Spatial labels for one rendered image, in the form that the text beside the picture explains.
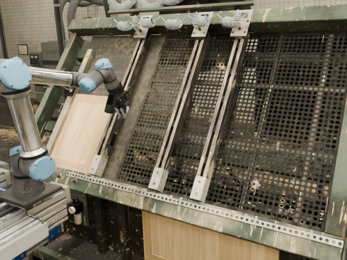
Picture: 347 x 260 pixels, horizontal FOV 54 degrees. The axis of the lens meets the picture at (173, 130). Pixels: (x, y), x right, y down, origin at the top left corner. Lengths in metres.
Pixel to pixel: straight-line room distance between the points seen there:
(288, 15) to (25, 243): 1.79
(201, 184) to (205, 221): 0.19
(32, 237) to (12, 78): 0.69
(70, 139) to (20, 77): 1.10
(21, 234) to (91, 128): 1.02
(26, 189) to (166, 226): 0.93
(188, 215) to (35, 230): 0.74
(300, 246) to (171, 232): 0.90
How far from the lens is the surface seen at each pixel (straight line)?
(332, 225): 1.69
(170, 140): 1.99
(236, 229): 1.75
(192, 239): 2.22
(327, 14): 2.12
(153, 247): 2.44
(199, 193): 1.82
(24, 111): 1.54
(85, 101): 2.59
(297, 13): 2.16
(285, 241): 1.70
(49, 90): 2.86
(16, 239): 1.65
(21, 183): 1.77
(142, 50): 2.48
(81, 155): 2.40
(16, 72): 1.49
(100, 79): 1.73
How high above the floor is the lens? 1.77
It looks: 16 degrees down
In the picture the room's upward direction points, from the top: 1 degrees counter-clockwise
